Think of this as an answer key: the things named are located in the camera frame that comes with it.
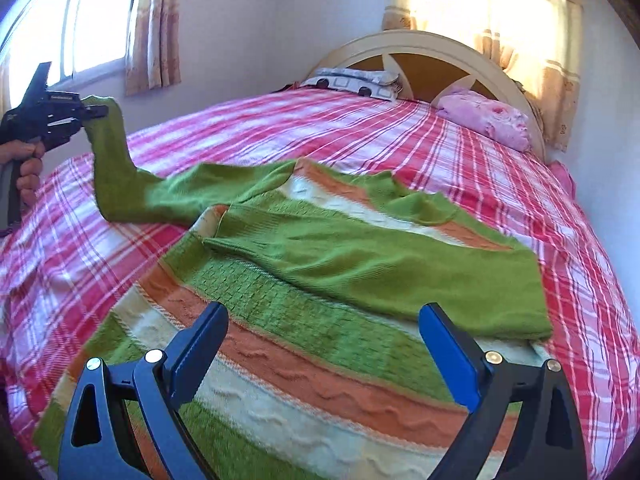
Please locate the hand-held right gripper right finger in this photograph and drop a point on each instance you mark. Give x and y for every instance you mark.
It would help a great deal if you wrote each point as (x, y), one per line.
(450, 355)

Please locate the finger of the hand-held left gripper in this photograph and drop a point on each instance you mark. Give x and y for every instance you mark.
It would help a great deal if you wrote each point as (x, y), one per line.
(97, 112)

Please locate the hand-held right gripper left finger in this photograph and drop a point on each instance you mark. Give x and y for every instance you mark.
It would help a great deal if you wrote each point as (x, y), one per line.
(197, 347)

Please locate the green striped knit sweater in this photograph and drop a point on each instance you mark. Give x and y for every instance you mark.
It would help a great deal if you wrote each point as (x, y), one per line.
(310, 260)

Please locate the person's left hand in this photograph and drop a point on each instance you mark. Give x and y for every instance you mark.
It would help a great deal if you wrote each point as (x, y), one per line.
(27, 160)

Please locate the window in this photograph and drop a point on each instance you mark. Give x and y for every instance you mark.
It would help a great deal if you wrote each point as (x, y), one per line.
(85, 15)

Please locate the beige side window curtain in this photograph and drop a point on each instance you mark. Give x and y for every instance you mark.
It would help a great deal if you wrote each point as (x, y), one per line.
(152, 30)

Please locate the pink cloth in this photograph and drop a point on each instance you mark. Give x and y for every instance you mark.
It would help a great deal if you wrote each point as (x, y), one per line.
(562, 177)

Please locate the pink floral pillow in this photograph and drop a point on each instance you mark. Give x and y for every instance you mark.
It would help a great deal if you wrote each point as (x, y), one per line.
(490, 115)

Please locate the red plaid bedsheet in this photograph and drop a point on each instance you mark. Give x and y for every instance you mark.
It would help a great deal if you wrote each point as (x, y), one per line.
(350, 125)

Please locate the grey patterned pillow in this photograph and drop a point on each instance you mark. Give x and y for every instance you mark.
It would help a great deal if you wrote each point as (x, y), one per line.
(350, 80)

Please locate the cream wooden headboard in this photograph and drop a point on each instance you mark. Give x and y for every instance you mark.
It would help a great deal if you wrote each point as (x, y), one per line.
(425, 42)

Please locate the beige curtain behind headboard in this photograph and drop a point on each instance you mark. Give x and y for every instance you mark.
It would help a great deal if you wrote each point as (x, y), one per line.
(500, 15)

